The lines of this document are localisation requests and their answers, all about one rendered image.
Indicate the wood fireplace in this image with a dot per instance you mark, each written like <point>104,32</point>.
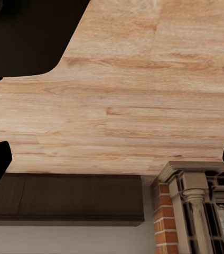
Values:
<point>197,193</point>

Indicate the cabinet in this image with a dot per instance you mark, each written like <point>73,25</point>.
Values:
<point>70,200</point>

